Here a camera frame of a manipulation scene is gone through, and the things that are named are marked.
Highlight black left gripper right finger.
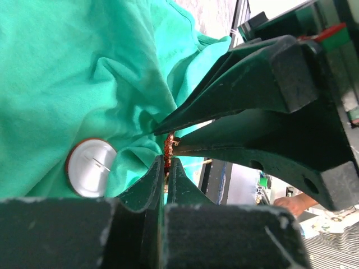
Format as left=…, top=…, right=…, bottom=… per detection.
left=167, top=157, right=214, bottom=206

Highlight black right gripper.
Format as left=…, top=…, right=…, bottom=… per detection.
left=238, top=1, right=358, bottom=161

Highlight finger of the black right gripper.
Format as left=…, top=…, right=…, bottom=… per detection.
left=173, top=110, right=358, bottom=211
left=153, top=35, right=318, bottom=135

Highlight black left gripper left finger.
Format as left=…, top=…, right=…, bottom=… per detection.
left=101, top=155, right=164, bottom=268

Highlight gold brooch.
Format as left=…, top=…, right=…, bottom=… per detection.
left=164, top=132, right=180, bottom=170

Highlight green garment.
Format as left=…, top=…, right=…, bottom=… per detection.
left=1, top=1, right=231, bottom=198

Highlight person's hand in background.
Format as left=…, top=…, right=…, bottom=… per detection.
left=273, top=193, right=319, bottom=217

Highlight white round magnet disc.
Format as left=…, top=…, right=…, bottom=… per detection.
left=65, top=138, right=117, bottom=198

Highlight person striped shirt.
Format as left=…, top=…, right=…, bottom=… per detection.
left=303, top=223, right=358, bottom=269

